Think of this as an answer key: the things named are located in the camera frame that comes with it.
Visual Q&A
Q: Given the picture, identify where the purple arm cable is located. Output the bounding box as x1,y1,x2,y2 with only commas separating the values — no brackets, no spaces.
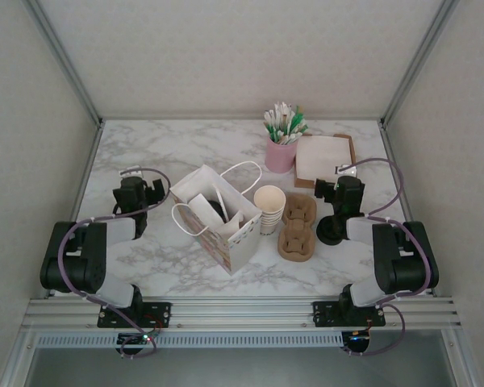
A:
348,159,433,358
58,168,173,360

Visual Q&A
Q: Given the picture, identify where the brown cardboard napkin tray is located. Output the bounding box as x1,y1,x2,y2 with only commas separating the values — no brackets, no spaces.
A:
293,133,358,189

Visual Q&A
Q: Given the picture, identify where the stack of pulp cup carriers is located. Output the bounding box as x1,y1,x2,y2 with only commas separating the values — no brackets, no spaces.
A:
276,193,319,264

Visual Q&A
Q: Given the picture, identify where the black plastic cup lid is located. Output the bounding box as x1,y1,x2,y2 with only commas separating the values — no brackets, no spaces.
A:
207,199,229,223

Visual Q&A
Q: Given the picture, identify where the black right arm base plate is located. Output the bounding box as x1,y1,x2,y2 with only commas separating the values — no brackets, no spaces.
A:
312,300,387,328

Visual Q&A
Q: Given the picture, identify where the stack of paper cups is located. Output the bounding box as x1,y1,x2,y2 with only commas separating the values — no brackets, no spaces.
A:
252,185,287,235

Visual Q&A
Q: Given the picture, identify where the aluminium front rail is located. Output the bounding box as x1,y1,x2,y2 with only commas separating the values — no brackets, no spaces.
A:
22,297,463,330

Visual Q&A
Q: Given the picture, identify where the grey slotted cable duct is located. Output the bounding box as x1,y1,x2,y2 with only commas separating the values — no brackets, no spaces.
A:
35,332,344,348

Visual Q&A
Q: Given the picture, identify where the stack of black cup lids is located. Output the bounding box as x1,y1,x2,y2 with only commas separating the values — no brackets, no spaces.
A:
315,215,348,247

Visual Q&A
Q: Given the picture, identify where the white paper napkin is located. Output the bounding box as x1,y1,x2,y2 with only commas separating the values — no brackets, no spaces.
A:
188,193,227,227

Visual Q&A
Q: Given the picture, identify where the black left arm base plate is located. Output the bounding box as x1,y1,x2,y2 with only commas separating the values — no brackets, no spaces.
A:
98,301,173,328

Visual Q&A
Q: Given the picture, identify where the animal print paper gift bag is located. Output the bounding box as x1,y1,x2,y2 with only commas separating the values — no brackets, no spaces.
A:
169,160,264,277

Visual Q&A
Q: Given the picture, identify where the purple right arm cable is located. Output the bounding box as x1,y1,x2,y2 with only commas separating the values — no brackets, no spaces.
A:
348,159,433,358

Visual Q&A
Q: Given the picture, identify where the aluminium table side rail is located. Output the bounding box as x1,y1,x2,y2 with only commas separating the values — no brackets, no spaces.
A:
380,119,435,298
44,120,105,300

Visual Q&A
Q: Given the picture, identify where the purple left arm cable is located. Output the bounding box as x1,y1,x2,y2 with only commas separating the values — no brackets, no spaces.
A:
58,168,173,360

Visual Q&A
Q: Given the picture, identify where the aluminium frame post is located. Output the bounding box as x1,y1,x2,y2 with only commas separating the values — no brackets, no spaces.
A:
381,0,461,127
23,0,105,127

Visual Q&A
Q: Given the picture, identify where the stack of white napkins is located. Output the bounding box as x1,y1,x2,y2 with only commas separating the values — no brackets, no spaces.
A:
296,135,350,181

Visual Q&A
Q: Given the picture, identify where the small circuit board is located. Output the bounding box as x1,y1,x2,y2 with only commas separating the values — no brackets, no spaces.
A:
116,332,152,347
342,331,372,352

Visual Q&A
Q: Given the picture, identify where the pink cylindrical holder cup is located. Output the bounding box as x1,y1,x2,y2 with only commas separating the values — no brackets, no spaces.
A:
265,136,298,174

